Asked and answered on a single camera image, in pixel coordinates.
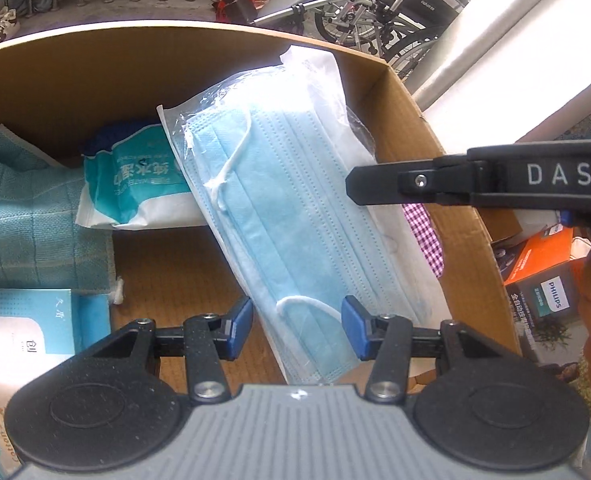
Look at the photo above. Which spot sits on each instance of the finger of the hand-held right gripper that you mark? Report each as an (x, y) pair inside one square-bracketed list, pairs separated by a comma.
[(475, 180)]

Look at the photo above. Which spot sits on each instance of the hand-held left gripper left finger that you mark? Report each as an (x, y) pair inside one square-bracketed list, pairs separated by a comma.
[(240, 327)]

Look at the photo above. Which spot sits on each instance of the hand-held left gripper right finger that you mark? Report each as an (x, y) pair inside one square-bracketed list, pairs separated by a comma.
[(353, 330)]

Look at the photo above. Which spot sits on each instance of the pack of blue face masks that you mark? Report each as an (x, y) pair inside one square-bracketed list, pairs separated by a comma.
[(285, 210)]

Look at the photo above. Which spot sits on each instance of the blue bandage box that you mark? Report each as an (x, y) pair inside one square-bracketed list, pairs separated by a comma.
[(20, 320)]

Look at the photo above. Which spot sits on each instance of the brown cardboard box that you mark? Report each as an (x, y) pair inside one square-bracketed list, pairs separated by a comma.
[(50, 75)]

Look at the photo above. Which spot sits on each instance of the orange product box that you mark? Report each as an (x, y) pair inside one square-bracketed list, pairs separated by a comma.
[(540, 265)]

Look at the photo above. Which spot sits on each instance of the pink checked cloth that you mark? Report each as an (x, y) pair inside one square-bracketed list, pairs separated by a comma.
[(425, 240)]

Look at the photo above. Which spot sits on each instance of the light blue flat box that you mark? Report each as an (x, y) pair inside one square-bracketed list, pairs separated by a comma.
[(95, 320)]

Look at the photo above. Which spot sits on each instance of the wet wipes pack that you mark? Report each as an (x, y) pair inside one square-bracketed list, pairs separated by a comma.
[(135, 180)]

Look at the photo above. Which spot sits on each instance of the wheelchair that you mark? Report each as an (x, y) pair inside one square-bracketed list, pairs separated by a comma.
[(375, 10)]

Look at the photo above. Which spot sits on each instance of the dark blue cloth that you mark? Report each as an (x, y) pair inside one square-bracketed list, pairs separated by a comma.
[(107, 135)]

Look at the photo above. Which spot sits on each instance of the teal checked cloth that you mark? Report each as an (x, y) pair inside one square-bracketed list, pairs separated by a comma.
[(25, 220)]

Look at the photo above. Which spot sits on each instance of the white sneakers right pair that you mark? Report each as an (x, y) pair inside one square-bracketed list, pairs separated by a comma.
[(2, 17)]

